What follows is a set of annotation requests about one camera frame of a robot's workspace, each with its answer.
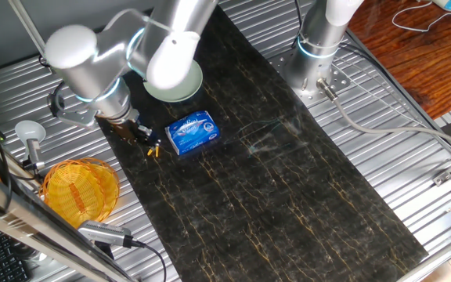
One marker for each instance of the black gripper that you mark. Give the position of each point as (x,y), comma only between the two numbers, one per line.
(125,129)

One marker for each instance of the slanted metal pole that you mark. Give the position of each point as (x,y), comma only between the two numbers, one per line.
(24,17)

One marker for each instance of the blue tissue pack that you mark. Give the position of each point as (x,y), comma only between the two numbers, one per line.
(192,133)

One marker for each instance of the silver depth camera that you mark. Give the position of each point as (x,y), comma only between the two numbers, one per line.
(104,233)

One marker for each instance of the aluminium frame bar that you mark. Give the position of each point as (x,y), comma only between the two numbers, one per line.
(33,225)

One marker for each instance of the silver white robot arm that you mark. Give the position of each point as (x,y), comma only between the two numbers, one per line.
(76,66)

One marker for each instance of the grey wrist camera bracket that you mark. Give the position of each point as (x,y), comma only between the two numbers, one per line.
(73,115)

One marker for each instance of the white ladle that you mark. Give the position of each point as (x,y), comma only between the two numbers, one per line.
(29,129)

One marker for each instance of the pale green round plate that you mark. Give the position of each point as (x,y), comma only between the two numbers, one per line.
(189,88)

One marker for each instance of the black marble pattern mat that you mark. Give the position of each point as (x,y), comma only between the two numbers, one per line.
(288,196)

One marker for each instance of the small yellow clamp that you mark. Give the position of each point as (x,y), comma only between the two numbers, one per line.
(157,152)

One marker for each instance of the yellow wicker basket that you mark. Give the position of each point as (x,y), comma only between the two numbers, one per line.
(78,192)

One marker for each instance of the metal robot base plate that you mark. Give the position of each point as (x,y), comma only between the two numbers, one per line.
(339,80)

